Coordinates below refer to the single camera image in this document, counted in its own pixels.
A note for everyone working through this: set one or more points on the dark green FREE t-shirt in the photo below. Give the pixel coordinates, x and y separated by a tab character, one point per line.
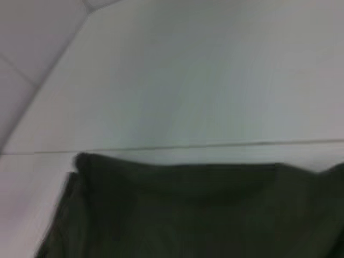
201	215

